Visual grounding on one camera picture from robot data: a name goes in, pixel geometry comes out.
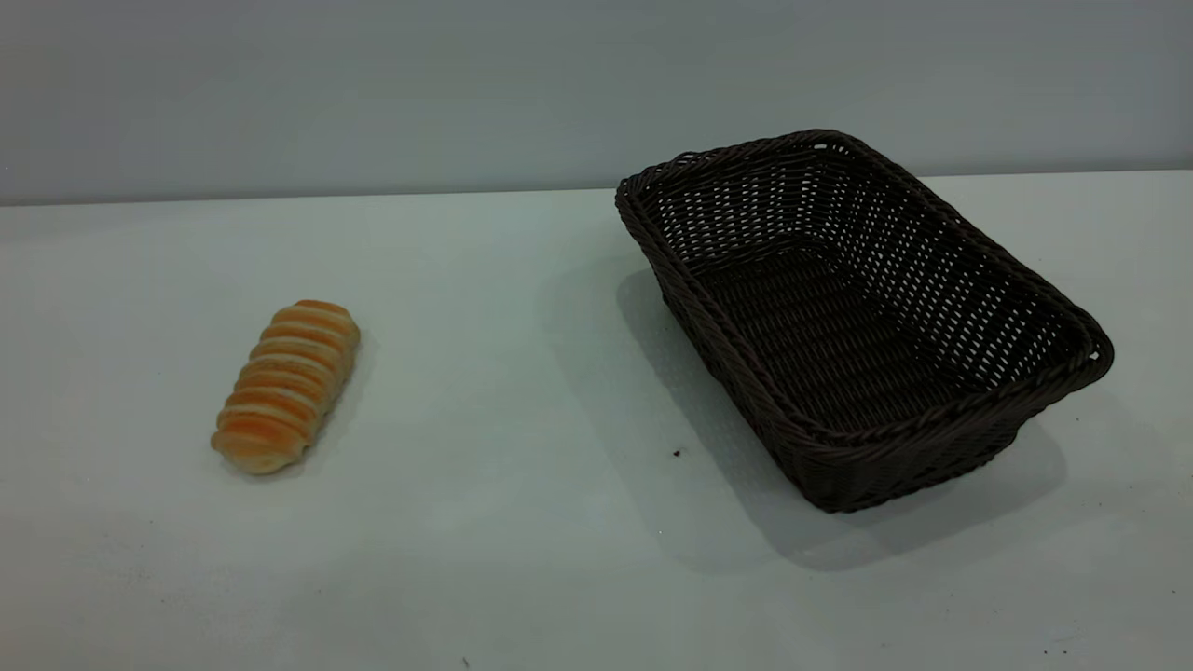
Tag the ridged bread roll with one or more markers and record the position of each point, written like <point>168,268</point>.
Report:
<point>284,391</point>

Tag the black woven wicker basket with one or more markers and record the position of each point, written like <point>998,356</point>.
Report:
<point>820,335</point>

